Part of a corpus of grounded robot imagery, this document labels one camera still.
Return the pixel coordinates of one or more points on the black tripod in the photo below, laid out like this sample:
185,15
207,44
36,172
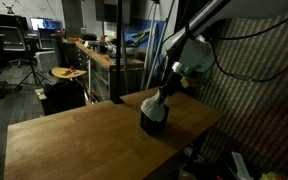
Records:
33,68

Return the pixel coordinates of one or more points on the monitor with blue screen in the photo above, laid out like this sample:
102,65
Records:
45,23

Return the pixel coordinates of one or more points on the black storage box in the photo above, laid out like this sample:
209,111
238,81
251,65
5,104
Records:
64,96

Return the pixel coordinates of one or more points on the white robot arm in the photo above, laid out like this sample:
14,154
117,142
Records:
197,53

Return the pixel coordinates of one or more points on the yellow black tool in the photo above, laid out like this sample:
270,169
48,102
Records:
140,36

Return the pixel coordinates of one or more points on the black vertical pole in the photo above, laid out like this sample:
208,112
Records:
119,50

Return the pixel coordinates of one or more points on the round wooden stool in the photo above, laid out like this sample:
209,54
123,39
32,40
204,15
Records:
67,73

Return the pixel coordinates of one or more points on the small red item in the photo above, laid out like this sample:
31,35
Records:
69,70

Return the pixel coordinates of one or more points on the blue panel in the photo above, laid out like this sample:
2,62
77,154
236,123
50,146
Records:
129,33

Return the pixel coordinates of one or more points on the black wall screen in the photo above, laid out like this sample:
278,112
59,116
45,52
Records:
107,10

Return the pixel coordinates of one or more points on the small cardboard box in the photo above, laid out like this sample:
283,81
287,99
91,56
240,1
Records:
40,94

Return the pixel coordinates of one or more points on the black computer monitor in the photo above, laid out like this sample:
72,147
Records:
4,20

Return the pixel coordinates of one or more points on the black case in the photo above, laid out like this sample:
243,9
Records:
89,36

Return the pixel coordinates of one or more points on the small orange object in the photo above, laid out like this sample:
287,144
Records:
107,57

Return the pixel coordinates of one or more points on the grey mesh office chair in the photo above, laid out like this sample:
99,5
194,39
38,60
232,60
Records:
10,38

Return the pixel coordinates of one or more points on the small drone model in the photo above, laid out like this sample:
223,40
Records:
9,7

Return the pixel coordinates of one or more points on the white plastic bracket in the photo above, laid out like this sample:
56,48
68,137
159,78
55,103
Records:
240,166

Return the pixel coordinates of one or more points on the multicolour striped curtain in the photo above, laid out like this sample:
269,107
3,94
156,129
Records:
250,116

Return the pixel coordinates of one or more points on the white computer case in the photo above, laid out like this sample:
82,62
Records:
45,60

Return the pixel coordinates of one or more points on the small yellow item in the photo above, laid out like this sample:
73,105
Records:
267,176

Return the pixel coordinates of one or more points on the black cup with red item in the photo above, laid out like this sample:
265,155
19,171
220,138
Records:
103,46

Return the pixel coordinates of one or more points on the white towel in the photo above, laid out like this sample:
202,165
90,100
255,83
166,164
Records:
152,108

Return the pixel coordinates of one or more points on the silver metal tripod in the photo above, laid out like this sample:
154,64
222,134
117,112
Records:
151,33

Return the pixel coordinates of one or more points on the wooden workbench with drawers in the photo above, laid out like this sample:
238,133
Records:
97,76

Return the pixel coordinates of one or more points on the black mesh basket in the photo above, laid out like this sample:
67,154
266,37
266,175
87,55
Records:
154,128

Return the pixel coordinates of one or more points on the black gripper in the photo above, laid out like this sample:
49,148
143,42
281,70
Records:
173,83

